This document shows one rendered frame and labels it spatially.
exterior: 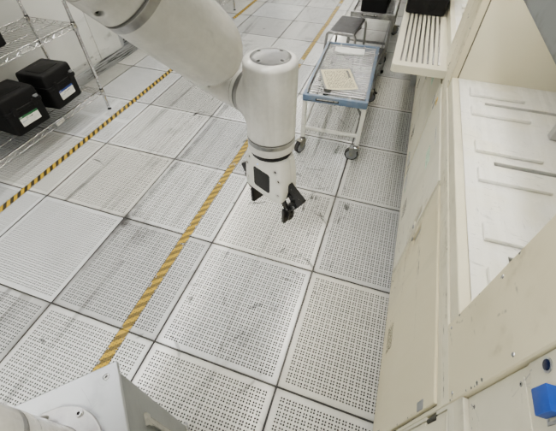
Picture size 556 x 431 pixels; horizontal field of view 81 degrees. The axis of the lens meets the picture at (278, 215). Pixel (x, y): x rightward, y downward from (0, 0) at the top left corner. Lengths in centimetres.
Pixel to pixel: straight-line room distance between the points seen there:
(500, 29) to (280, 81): 129
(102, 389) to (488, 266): 92
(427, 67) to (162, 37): 164
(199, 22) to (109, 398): 73
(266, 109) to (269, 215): 155
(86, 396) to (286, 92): 73
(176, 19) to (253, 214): 175
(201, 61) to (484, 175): 96
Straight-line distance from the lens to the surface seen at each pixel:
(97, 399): 87
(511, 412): 62
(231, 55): 41
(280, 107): 52
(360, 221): 206
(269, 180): 61
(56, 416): 89
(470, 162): 123
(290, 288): 174
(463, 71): 173
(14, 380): 194
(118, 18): 36
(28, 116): 293
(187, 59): 39
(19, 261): 232
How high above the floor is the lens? 153
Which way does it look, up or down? 49 degrees down
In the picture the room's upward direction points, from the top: straight up
